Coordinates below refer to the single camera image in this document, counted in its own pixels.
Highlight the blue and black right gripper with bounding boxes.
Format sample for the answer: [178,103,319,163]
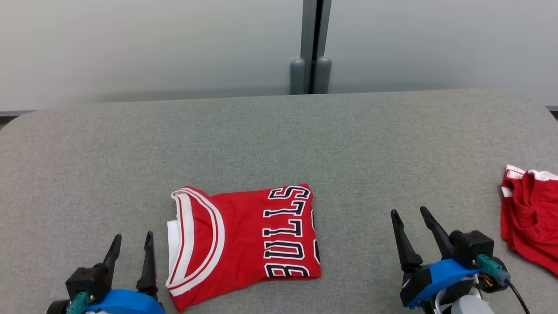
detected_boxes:
[391,206,480,310]

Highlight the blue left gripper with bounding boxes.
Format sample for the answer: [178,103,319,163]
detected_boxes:
[86,231,166,314]

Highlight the red shorts with white stripes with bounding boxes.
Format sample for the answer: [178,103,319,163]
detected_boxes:
[500,164,558,276]

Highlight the red and white basketball jersey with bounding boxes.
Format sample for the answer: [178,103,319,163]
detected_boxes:
[166,183,322,312]

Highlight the grey fabric padded bench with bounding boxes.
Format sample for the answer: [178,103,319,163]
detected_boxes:
[0,89,558,314]

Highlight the teal cable connector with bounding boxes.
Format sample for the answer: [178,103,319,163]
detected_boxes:
[476,254,510,284]
[66,292,90,314]

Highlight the black cable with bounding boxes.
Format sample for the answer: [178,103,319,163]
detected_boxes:
[506,280,531,314]

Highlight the grey cylindrical post foot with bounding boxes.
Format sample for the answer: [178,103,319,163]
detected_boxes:
[290,58,306,95]
[315,57,332,94]

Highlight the grey metal partition post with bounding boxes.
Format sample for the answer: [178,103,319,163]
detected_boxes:
[301,0,332,94]

